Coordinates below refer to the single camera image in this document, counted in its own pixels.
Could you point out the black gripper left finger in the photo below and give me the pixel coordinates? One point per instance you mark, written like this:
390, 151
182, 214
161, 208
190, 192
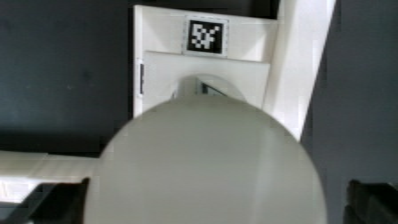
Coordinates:
53, 205

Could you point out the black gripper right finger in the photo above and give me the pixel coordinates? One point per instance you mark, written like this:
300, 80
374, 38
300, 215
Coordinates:
373, 203

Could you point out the white lamp bulb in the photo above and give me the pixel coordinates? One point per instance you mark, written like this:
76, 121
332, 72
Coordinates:
205, 166

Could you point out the white lamp base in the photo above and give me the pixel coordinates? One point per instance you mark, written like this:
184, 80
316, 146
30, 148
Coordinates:
200, 47

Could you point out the white U-shaped border frame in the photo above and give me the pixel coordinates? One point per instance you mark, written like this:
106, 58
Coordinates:
303, 27

